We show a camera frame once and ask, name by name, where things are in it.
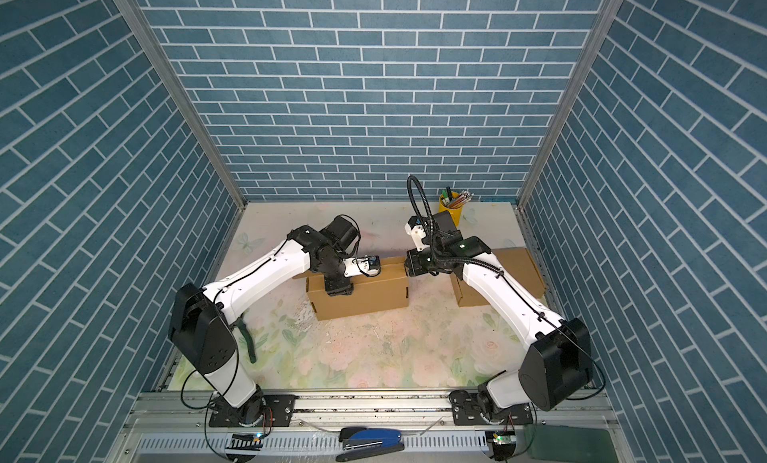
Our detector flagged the green handled pliers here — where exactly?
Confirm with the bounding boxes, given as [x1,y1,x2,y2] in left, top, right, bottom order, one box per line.
[235,316,258,364]

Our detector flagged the aluminium front rail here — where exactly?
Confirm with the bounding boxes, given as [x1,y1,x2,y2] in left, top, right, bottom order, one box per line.
[106,388,633,462]

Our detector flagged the cardboard sheet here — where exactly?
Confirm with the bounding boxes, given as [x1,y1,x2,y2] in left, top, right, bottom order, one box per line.
[300,256,409,320]

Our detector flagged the cardboard box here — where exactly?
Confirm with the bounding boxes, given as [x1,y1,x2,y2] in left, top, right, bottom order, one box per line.
[451,247,546,307]

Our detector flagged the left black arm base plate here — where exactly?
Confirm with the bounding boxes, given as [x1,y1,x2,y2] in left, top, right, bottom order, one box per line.
[208,393,296,429]

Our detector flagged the blue black stapler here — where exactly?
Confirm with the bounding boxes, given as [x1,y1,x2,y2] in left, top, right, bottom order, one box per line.
[336,426,405,462]

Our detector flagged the pens in cup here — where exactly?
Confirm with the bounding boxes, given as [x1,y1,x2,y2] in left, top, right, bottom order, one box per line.
[439,187,473,209]

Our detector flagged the yellow pen cup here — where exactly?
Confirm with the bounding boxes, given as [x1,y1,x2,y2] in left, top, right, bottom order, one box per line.
[439,193,463,227]

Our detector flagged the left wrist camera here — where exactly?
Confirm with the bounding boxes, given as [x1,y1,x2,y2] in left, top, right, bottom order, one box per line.
[344,255,382,278]

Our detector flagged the green box at front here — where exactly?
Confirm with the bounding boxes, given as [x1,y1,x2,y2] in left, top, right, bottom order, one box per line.
[525,424,618,463]

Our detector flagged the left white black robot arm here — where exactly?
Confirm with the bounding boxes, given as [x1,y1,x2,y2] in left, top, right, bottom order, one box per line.
[169,215,381,410]

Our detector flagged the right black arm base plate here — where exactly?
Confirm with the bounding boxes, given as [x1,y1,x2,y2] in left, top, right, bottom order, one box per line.
[449,389,533,426]

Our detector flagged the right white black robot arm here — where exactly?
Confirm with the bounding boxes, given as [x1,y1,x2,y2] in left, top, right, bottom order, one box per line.
[405,211,594,420]

